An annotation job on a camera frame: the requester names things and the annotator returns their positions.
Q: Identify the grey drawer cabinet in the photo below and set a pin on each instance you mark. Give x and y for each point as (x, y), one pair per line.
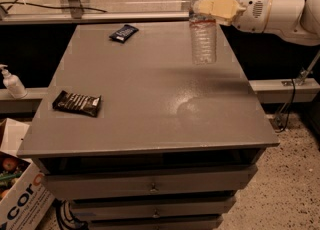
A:
(172, 143)

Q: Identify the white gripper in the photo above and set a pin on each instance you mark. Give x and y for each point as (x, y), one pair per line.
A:
(252, 11)

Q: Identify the clear plastic water bottle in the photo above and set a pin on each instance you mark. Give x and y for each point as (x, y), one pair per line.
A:
(203, 36)

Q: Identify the white cardboard box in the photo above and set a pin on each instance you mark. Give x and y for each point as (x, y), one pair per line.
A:
(24, 200)

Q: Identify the metal frame rail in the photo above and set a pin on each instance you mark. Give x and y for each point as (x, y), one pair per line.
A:
(100, 15)

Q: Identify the dark brown snack bar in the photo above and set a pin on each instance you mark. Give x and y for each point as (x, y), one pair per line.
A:
(77, 103)

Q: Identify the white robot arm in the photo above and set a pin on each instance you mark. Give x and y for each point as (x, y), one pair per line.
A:
(294, 21)

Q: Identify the dark blue snack bar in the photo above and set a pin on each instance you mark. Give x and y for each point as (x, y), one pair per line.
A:
(124, 33)

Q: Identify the white pump dispenser bottle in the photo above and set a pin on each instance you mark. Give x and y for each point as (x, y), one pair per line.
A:
(13, 84)

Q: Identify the red apple in box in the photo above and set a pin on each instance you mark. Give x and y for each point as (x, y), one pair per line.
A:
(10, 164)

